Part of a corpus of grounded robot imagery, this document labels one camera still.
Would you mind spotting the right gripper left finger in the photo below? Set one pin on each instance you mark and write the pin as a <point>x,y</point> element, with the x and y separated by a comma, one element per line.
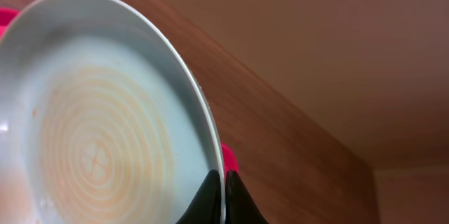
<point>205,208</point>

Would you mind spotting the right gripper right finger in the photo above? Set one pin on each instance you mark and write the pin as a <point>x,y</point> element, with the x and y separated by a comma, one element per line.
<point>240,207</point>

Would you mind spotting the pale blue plate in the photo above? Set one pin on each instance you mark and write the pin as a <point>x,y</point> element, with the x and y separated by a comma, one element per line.
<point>101,119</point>

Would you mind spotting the red plastic tray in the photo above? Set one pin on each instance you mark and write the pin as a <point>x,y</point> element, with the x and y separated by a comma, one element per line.
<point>230,162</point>

